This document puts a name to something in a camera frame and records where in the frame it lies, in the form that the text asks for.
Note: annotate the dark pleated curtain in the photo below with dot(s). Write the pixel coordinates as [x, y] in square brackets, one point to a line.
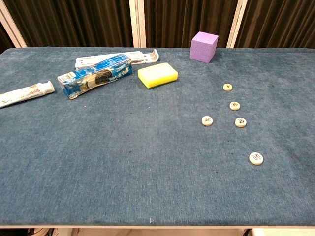
[73, 22]

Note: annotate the white toothpaste tube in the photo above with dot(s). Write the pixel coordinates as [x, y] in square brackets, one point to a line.
[22, 94]

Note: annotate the blue cookie package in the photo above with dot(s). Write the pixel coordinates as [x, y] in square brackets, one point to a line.
[98, 75]

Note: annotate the white leaning frame post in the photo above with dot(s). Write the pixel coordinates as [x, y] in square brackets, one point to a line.
[236, 24]

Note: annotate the yellow green sponge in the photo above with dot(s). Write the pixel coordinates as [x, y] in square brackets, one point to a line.
[157, 73]

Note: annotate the purple foam cube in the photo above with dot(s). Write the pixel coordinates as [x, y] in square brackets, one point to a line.
[203, 46]

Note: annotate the white game piece disc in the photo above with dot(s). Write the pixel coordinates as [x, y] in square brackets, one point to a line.
[235, 106]
[207, 120]
[240, 122]
[227, 87]
[256, 158]

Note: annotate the white plastic holder bracket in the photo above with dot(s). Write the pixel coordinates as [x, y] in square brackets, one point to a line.
[144, 57]

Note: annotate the white upright frame post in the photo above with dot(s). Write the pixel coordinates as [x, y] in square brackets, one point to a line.
[137, 23]

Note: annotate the white slanted frame post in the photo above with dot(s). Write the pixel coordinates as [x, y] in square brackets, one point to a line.
[12, 24]

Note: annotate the white round object under table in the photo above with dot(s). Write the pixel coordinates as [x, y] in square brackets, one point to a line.
[41, 232]

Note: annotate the blue table cloth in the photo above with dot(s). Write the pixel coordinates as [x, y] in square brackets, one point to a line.
[137, 152]

